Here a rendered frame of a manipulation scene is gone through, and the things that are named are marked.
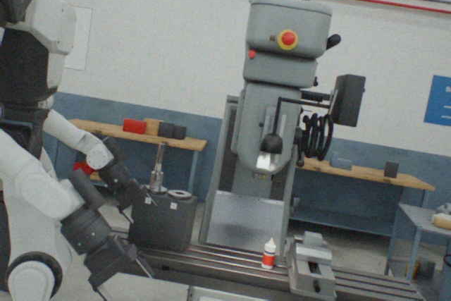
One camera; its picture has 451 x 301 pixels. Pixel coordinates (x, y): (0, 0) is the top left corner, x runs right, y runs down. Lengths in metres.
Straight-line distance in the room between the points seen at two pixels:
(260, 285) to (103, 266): 0.74
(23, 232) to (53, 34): 0.52
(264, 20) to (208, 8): 4.55
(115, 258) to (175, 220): 0.66
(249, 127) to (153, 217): 0.50
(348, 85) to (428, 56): 4.47
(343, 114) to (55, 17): 1.15
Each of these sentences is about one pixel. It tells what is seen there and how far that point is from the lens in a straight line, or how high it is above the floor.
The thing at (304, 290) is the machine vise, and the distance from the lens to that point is 1.51.
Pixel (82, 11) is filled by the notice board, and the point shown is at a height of 2.31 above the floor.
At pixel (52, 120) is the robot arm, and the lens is 1.46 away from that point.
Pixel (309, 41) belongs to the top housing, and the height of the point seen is 1.77.
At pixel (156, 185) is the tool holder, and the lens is 1.65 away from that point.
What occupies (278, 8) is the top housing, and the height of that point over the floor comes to 1.85.
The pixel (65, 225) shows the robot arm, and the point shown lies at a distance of 0.98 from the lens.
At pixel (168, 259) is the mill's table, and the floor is 0.96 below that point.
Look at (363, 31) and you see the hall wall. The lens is 6.01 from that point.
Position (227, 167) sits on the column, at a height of 1.24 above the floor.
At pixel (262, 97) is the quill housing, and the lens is 1.46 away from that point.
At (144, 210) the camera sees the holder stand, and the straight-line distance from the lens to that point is 1.65.
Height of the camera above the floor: 1.58
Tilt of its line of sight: 6 degrees down
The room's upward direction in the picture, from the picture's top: 9 degrees clockwise
